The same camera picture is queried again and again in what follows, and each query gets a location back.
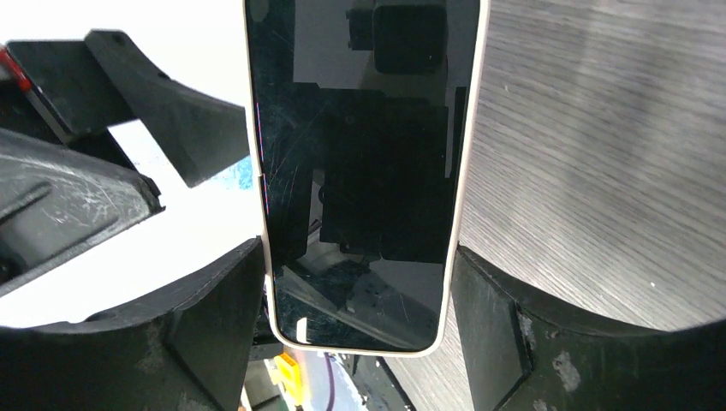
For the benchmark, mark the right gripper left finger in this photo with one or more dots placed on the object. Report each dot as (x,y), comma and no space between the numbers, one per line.
(184,346)

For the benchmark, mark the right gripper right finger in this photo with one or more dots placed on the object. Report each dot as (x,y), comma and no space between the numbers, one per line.
(525,349)

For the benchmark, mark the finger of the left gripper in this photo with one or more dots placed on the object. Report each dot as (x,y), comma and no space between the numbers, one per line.
(57,204)
(78,89)

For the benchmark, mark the black smartphone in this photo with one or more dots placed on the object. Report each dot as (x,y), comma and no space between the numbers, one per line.
(363,170)

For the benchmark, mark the beige phone case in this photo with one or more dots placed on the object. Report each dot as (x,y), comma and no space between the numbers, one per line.
(462,198)

